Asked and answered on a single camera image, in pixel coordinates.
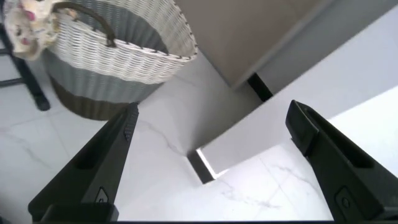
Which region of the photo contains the white laundry basket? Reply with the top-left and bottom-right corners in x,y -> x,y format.
42,0 -> 199,121

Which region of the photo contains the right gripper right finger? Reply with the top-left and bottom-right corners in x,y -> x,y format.
285,99 -> 398,222

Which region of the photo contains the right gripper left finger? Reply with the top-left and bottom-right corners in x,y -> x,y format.
27,101 -> 140,222

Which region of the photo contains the cream printed garment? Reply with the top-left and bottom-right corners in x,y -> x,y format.
2,0 -> 78,62

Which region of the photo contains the black clothes rack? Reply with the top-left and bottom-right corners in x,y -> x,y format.
0,21 -> 51,112

